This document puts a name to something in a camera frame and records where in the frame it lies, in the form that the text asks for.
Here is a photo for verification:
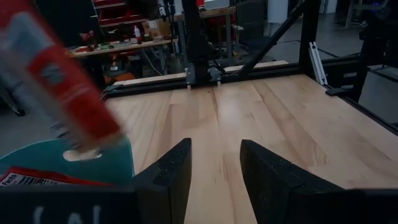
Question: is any black aluminium table frame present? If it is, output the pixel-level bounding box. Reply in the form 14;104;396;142
102;0;398;136

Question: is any red shelving unit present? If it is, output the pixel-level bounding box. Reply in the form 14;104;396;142
92;0;147;26

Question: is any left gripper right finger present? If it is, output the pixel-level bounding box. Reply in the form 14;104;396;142
239;139;352;224

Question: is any wooden workbench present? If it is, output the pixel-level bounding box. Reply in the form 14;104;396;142
67;37;178;60

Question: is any cardboard box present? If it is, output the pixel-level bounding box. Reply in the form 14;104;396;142
142;19;172;39

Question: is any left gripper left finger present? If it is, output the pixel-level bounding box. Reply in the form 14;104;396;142
129;138;193;224

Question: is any silver aluminium extrusion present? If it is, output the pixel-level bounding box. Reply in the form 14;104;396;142
308;41;329;86

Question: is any teal plastic basket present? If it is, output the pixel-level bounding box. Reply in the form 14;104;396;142
0;135;136;187

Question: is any orange shop vacuum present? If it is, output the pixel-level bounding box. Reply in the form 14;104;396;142
102;57;136;84

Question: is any white cabinet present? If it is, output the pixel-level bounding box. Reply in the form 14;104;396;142
267;0;290;24

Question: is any red popcorn bag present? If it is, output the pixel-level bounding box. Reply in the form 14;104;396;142
0;166;109;187
0;0;124;153

